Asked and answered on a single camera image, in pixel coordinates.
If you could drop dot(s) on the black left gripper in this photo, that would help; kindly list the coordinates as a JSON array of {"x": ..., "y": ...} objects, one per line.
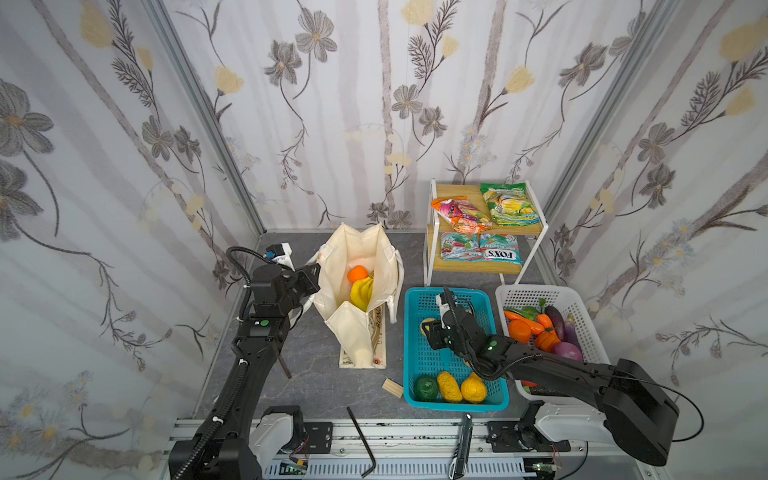
[{"x": 308, "y": 280}]

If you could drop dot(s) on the yellow lemon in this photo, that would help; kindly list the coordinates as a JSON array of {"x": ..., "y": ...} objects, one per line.
[{"x": 426, "y": 325}]

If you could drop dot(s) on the orange tangerine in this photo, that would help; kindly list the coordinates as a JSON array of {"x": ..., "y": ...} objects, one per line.
[{"x": 357, "y": 273}]

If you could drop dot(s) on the cream canvas grocery bag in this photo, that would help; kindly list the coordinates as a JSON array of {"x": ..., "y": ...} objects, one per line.
[{"x": 361, "y": 335}]

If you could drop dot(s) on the yellow banana bunch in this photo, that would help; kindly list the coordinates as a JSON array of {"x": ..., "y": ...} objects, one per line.
[{"x": 361, "y": 293}]

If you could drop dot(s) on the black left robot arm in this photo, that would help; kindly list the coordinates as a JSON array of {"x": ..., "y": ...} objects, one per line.
[{"x": 229, "y": 444}]

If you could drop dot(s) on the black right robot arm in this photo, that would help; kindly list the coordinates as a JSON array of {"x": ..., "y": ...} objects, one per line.
[{"x": 639, "y": 415}]

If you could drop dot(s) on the Fox's candy bag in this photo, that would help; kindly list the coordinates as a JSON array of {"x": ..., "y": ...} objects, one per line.
[{"x": 484, "y": 247}]

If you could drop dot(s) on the orange pink snack bag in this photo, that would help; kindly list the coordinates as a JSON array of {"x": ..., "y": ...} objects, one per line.
[{"x": 462, "y": 215}]

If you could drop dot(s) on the green snack bag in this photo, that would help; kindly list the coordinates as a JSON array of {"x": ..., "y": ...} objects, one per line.
[{"x": 509, "y": 204}]

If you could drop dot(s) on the teal plastic basket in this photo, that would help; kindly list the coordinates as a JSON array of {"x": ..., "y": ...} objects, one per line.
[{"x": 424, "y": 366}]

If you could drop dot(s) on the yellow corn cob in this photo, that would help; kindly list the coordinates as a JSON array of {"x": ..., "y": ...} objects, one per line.
[{"x": 449, "y": 388}]

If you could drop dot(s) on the green bell pepper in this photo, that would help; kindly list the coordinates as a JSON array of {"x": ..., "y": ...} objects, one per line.
[{"x": 426, "y": 389}]

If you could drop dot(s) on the yellow gourd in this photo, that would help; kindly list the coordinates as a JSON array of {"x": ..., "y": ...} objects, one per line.
[{"x": 473, "y": 389}]

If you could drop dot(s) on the small wooden block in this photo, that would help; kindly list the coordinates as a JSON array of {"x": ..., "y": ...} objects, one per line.
[{"x": 393, "y": 388}]

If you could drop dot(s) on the orange carrot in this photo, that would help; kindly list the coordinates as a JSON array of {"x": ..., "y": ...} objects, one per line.
[{"x": 513, "y": 317}]

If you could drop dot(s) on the black hex key on floor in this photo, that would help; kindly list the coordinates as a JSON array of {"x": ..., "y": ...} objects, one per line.
[{"x": 284, "y": 366}]

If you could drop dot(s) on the white wooden two-tier shelf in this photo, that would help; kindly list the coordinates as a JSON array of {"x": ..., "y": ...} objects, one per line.
[{"x": 531, "y": 235}]

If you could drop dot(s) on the purple eggplant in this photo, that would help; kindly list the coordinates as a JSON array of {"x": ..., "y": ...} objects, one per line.
[{"x": 565, "y": 330}]

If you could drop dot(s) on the purple onion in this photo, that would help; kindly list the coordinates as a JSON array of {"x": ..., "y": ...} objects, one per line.
[{"x": 569, "y": 351}]

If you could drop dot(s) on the black metal cylinder tool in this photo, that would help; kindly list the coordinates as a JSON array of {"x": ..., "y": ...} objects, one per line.
[{"x": 459, "y": 461}]

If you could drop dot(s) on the white plastic basket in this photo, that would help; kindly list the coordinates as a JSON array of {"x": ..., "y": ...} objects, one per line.
[{"x": 572, "y": 309}]

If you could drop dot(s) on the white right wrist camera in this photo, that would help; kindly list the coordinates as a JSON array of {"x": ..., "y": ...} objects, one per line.
[{"x": 444, "y": 308}]

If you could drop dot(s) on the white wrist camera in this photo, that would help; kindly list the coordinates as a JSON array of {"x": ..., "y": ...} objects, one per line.
[
  {"x": 444, "y": 308},
  {"x": 281, "y": 254}
]

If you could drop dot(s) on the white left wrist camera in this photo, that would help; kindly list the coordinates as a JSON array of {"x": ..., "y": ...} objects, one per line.
[{"x": 281, "y": 254}]

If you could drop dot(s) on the black hex key on rail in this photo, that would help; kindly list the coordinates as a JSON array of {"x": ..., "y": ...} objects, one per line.
[{"x": 373, "y": 462}]

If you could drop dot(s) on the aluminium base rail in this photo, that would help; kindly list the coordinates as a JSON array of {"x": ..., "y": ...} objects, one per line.
[{"x": 422, "y": 449}]

